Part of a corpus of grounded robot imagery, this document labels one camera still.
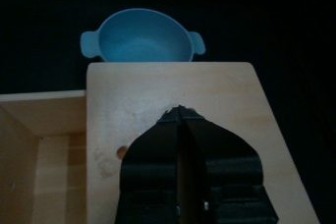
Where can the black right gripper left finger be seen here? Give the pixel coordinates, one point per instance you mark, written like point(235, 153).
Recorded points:
point(151, 175)

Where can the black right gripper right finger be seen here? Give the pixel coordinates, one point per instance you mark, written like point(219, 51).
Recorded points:
point(233, 182)

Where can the red-fronted wooden drawer with knob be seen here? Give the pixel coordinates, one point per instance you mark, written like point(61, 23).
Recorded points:
point(49, 120)

